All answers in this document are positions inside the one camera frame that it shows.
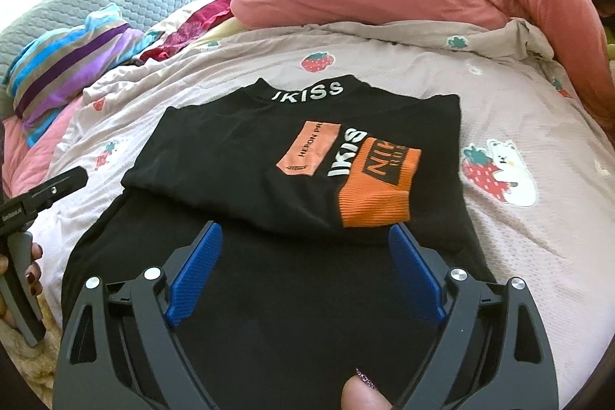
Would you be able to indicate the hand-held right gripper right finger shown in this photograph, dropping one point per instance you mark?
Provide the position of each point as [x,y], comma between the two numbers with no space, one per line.
[415,275]

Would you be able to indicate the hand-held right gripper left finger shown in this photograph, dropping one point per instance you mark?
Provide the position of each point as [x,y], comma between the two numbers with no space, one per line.
[192,275]

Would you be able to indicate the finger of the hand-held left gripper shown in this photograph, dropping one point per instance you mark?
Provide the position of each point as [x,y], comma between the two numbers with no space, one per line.
[53,189]

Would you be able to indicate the black sweater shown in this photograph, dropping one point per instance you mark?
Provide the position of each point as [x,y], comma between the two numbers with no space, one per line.
[230,165]

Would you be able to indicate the person's left hand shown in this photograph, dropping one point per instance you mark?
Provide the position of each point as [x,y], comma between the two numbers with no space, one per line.
[34,266]

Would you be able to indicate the person's right hand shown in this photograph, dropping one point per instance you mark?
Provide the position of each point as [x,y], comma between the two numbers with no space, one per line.
[365,395]

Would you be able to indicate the striped pillow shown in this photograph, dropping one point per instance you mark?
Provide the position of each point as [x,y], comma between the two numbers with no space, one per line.
[62,69]

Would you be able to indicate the red velvet cloth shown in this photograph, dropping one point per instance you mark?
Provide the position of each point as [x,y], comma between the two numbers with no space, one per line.
[192,25]

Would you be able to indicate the green cloth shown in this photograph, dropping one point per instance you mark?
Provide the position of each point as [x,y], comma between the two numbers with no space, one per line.
[611,45]

